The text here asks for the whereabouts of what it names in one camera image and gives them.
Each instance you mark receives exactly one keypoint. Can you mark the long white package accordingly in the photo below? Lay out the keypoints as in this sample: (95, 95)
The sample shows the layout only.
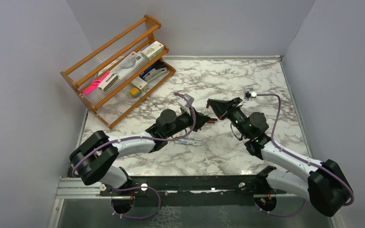
(129, 64)

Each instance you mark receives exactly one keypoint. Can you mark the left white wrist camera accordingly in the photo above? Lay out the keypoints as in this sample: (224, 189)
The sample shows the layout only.
(185, 103)

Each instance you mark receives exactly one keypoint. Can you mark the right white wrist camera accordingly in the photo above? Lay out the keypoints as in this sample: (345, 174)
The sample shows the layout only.
(248, 94)

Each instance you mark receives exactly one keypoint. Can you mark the white pen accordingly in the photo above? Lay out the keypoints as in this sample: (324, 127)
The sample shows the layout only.
(190, 143)
(190, 138)

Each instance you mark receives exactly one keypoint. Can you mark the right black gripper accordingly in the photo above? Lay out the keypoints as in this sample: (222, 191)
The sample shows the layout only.
(221, 107)

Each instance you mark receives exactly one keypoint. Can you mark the wooden shelf rack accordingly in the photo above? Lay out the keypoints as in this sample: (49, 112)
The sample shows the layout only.
(112, 106)

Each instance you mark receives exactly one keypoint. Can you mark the pink highlighter pack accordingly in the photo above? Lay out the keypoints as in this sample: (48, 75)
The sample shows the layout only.
(95, 83)

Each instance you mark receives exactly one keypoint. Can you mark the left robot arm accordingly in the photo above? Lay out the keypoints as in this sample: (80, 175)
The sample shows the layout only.
(93, 159)

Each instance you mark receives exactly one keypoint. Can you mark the white green box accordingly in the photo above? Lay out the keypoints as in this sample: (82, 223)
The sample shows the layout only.
(153, 50)

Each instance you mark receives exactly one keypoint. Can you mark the aluminium frame rail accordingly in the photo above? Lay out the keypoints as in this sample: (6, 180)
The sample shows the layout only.
(74, 188)

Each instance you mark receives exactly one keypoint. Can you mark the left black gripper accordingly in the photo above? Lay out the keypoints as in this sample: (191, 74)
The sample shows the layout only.
(191, 118)

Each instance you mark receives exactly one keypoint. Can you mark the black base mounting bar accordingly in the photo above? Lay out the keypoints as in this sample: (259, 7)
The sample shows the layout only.
(241, 184)

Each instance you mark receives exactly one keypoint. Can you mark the white black box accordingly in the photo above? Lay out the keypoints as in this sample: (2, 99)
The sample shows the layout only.
(108, 81)

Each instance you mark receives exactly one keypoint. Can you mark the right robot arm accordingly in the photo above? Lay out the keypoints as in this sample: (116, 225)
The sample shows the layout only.
(322, 183)

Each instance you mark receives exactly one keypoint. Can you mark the small white red box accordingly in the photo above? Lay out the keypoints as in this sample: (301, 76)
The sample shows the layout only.
(140, 84)

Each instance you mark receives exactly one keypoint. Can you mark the yellow sticky note block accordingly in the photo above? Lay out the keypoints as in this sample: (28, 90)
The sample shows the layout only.
(135, 92)

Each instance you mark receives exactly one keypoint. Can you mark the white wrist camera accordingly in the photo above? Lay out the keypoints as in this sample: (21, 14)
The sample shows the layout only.
(185, 103)
(248, 94)

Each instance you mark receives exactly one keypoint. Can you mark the blue black stapler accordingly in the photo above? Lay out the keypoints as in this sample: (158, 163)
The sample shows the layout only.
(150, 73)

